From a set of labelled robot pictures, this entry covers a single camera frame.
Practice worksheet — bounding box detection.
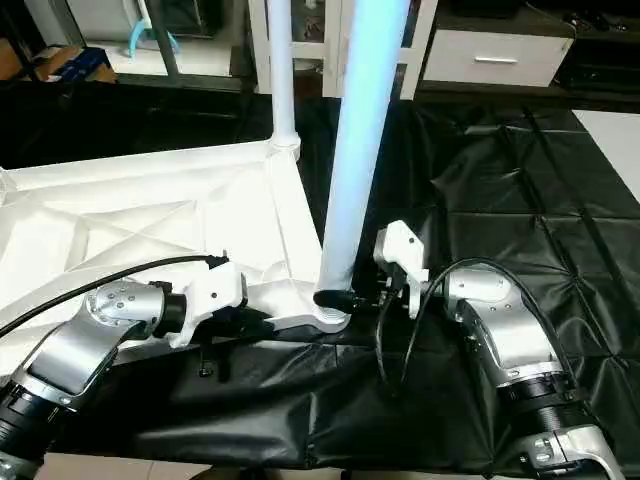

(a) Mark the white plastic table top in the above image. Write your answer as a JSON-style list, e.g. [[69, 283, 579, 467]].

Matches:
[[0, 138, 353, 373]]

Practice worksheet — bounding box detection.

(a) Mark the white plastic table leg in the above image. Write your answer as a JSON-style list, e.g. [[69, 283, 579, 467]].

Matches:
[[314, 0, 415, 313], [266, 0, 301, 153]]

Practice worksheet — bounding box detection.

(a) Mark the black work mat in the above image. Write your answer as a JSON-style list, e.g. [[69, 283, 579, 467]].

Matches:
[[0, 85, 640, 477]]

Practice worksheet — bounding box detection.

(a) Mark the small blue box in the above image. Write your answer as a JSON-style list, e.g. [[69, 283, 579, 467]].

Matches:
[[50, 46, 117, 85]]

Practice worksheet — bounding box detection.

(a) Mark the white flat panel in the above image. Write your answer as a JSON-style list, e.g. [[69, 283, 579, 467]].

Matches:
[[578, 108, 640, 201]]

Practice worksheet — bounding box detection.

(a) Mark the white drawer cabinet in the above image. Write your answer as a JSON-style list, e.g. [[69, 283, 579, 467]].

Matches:
[[246, 0, 439, 101], [422, 28, 577, 89]]

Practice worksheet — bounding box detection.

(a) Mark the light blue hanger hook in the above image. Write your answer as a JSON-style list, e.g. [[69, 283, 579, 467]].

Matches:
[[124, 0, 183, 59]]

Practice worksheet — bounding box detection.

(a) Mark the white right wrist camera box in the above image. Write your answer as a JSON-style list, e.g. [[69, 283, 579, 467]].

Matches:
[[372, 220, 431, 321]]

